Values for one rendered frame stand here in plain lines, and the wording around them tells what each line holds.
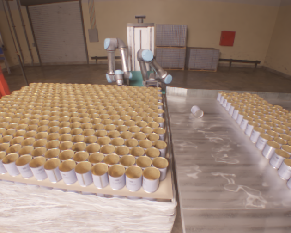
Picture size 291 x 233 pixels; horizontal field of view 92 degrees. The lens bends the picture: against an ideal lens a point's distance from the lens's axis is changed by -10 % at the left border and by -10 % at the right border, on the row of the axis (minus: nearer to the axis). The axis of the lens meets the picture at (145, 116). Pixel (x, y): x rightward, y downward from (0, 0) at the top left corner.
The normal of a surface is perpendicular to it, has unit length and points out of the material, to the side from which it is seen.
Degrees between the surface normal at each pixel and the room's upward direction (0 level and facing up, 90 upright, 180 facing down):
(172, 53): 92
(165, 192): 2
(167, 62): 92
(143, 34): 90
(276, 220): 0
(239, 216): 0
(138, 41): 90
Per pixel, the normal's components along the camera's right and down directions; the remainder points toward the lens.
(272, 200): 0.00, -0.88
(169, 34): -0.10, 0.47
